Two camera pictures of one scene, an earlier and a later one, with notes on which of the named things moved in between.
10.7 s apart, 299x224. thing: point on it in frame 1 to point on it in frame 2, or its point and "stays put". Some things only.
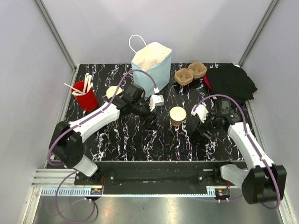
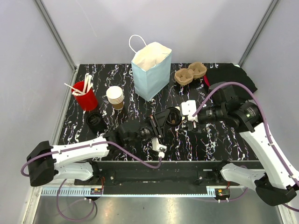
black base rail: x=169 y=174 stays put
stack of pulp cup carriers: x=184 y=76 stays put
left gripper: x=151 y=123 to x=157 y=122
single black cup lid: x=198 y=137 to x=174 y=117
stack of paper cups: x=111 y=90 stays put
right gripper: x=207 y=135 to x=194 y=126
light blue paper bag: x=154 y=58 stays put
